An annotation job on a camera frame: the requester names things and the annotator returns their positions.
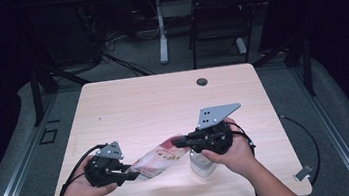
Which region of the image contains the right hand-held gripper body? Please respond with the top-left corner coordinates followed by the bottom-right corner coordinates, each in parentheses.
top-left (183, 102), bottom-right (248, 160)

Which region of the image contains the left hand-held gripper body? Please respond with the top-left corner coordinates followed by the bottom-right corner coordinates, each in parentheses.
top-left (81, 139), bottom-right (131, 190)

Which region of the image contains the pink spouted refill pouch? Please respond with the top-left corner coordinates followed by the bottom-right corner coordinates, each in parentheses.
top-left (124, 133), bottom-right (195, 184)

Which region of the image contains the white container with hinged lid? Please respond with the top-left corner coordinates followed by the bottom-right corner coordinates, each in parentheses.
top-left (187, 145), bottom-right (220, 180)

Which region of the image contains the person's right hand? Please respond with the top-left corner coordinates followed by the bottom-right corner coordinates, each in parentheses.
top-left (197, 114), bottom-right (260, 185)

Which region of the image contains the person's left hand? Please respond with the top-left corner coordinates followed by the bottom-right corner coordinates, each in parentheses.
top-left (54, 155), bottom-right (120, 196)

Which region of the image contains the round black table grommet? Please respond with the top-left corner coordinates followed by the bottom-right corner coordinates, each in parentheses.
top-left (195, 77), bottom-right (209, 88)

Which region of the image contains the grey tape strip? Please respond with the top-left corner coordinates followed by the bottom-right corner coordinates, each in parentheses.
top-left (292, 163), bottom-right (317, 183)

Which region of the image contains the black metal stand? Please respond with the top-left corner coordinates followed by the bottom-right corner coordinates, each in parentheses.
top-left (249, 32), bottom-right (317, 104)
top-left (25, 57), bottom-right (97, 128)

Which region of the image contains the white-legged desk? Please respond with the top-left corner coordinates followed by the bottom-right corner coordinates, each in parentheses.
top-left (133, 0), bottom-right (285, 68)

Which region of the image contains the black folding chair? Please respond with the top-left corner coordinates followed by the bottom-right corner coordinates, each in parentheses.
top-left (183, 0), bottom-right (275, 71)

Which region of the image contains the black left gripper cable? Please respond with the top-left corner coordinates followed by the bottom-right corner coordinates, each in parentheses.
top-left (52, 143), bottom-right (114, 196)

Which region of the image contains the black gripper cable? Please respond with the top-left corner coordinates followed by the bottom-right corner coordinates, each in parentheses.
top-left (229, 110), bottom-right (324, 196)
top-left (52, 143), bottom-right (114, 196)

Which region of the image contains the bundle of black floor cables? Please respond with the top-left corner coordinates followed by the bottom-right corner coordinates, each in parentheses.
top-left (75, 0), bottom-right (158, 85)

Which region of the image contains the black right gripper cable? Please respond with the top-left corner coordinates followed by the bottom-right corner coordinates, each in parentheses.
top-left (229, 110), bottom-right (324, 196)

